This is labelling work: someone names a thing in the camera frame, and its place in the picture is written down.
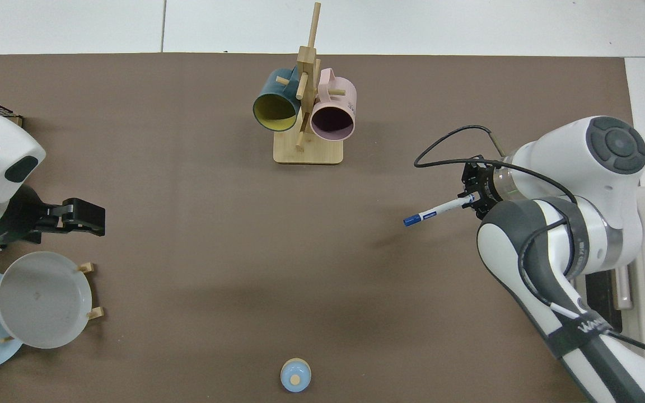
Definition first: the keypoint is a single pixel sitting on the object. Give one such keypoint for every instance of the white marker with blue cap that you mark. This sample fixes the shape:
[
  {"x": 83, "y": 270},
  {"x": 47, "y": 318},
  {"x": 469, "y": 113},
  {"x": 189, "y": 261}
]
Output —
[{"x": 434, "y": 212}]

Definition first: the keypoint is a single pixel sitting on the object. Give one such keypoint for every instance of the wooden plate rack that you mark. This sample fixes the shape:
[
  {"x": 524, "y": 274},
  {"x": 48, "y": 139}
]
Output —
[{"x": 86, "y": 267}]

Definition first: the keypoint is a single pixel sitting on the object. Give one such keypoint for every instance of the grey plate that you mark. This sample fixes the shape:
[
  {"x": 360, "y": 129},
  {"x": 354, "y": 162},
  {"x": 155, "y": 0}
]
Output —
[{"x": 42, "y": 299}]

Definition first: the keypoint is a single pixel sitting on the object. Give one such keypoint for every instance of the pink mug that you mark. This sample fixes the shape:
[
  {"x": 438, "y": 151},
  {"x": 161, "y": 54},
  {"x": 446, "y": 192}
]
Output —
[{"x": 339, "y": 98}]

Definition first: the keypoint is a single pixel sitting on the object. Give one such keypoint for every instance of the wooden cup stand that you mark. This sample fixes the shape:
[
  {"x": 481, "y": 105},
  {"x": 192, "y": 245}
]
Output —
[{"x": 308, "y": 154}]

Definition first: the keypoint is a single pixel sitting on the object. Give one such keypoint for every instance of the brown table cloth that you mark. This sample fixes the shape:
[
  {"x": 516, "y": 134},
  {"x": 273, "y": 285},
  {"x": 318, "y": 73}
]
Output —
[{"x": 216, "y": 252}]

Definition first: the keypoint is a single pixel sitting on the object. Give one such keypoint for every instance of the dark blue mug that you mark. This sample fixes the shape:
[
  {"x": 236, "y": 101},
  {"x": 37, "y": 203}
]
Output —
[{"x": 275, "y": 87}]

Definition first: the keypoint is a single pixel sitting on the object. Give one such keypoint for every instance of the small blue round bell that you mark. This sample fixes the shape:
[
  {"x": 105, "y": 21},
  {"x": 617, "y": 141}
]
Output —
[{"x": 295, "y": 376}]

